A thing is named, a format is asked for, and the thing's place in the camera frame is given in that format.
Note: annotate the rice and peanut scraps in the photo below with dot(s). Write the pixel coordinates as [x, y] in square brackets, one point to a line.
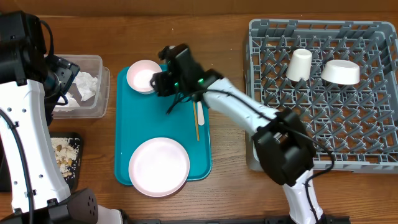
[66, 154]

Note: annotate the black waste tray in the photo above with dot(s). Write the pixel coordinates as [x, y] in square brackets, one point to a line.
[72, 183]

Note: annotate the teal plastic tray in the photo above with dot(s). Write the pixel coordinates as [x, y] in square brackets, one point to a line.
[141, 117]

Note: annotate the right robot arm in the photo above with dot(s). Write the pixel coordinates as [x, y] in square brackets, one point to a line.
[283, 147]

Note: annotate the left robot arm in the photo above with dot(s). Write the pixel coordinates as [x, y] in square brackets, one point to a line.
[33, 82]

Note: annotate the grey dishwasher rack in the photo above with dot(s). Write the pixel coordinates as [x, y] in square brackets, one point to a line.
[357, 123]

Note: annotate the white plastic cup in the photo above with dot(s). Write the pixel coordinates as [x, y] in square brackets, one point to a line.
[300, 65]

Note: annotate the white plastic fork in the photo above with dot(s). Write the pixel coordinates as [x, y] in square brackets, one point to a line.
[200, 113]

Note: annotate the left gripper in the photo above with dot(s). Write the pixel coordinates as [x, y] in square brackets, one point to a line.
[67, 69]

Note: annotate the white bowl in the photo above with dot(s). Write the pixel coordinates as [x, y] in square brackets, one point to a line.
[342, 72]

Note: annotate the pink bowl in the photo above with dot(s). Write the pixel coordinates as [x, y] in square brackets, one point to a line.
[139, 75]

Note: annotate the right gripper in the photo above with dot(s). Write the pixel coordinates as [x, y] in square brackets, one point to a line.
[169, 86]

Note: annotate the wooden chopstick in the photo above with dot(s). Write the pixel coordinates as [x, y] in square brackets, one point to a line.
[196, 121]

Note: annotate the clear plastic bin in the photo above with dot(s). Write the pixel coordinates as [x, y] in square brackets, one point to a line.
[96, 106]

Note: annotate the pink plate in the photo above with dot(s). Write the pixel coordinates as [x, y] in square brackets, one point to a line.
[159, 167]

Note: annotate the white napkin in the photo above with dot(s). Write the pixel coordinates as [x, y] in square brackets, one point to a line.
[83, 88]

